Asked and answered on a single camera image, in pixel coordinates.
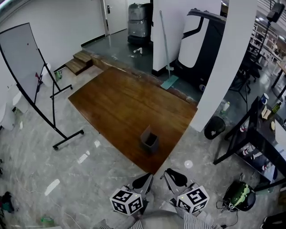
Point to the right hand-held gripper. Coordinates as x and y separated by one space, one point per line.
192 199

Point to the black metal shelf table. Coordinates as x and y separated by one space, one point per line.
257 136

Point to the wooden steps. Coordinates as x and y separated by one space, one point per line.
79 61

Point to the black shoe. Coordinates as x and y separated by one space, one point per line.
273 222

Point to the black office chair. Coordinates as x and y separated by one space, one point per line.
245 71

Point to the person's right forearm striped sleeve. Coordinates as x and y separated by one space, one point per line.
196 221

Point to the black and green helmet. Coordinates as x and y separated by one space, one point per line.
241 196

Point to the white crumpled paper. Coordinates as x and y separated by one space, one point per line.
138 51

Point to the white and blue mug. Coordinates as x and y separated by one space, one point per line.
264 98

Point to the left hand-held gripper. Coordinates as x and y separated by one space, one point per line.
125 201

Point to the teal flat mop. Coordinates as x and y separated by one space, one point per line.
168 67

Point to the grey wrapped machine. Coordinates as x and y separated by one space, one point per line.
139 22

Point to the whiteboard on black wheeled stand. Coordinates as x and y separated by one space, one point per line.
20 67

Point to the person's left forearm striped sleeve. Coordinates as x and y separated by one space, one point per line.
111 223

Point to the white cylinder bin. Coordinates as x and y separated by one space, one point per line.
47 76

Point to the black speaker on stand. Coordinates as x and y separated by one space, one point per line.
275 12

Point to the clear bottle with green cap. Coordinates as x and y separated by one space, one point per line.
225 107

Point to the grey square pen holder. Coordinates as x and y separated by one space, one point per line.
149 141

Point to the small wooden box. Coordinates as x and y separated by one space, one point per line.
266 113

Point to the red and white can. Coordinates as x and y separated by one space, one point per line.
267 166
248 150
244 128

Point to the green plastic packet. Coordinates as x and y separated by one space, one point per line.
47 221

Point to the person's grey trousers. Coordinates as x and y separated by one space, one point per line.
156 220

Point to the white chair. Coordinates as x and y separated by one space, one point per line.
9 111

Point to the dark green glass bottle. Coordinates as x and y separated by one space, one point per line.
276 108

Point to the black mesh waste bin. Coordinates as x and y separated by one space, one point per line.
215 127

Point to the dark clothing pile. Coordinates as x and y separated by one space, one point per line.
6 202

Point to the white and black service robot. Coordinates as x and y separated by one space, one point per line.
201 49

